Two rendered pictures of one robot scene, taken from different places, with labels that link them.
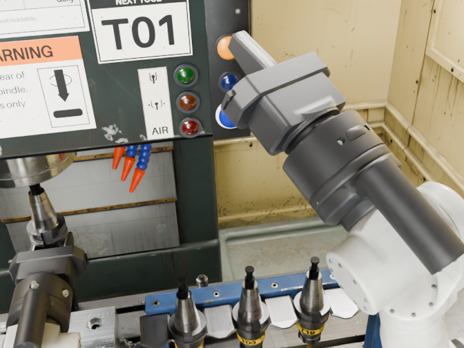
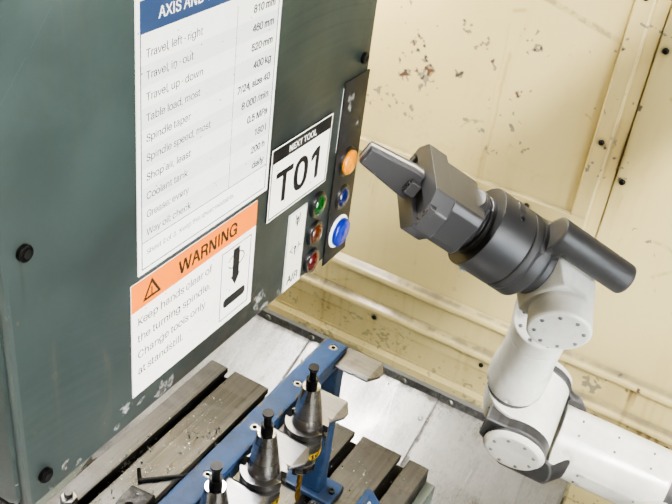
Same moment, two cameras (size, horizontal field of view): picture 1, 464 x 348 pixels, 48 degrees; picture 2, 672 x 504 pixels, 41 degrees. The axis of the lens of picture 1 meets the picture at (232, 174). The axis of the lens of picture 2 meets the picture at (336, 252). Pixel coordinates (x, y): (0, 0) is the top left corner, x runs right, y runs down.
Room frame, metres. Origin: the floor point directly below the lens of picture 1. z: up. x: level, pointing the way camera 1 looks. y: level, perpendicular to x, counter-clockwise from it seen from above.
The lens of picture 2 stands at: (0.10, 0.64, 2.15)
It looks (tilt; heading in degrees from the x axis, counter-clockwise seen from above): 34 degrees down; 305
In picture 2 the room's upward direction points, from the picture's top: 8 degrees clockwise
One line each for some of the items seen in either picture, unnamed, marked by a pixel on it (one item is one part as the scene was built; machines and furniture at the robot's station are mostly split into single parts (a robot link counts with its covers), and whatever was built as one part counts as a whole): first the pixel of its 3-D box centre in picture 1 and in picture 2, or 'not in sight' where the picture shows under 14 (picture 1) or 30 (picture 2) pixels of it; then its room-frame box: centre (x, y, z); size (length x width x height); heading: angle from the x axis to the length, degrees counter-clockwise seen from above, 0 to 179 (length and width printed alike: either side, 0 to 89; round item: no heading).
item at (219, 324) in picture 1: (219, 322); (238, 501); (0.61, 0.03, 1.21); 0.07 x 0.05 x 0.01; 8
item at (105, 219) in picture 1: (85, 181); not in sight; (1.14, 0.39, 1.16); 0.48 x 0.05 x 0.51; 98
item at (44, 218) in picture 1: (41, 208); not in sight; (0.70, 0.32, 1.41); 0.04 x 0.04 x 0.07
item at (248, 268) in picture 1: (249, 276); (267, 422); (0.62, -0.02, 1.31); 0.02 x 0.02 x 0.03
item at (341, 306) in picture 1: (341, 302); (325, 406); (0.65, -0.19, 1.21); 0.07 x 0.05 x 0.01; 8
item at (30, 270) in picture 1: (45, 284); not in sight; (0.60, 0.31, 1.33); 0.13 x 0.12 x 0.10; 98
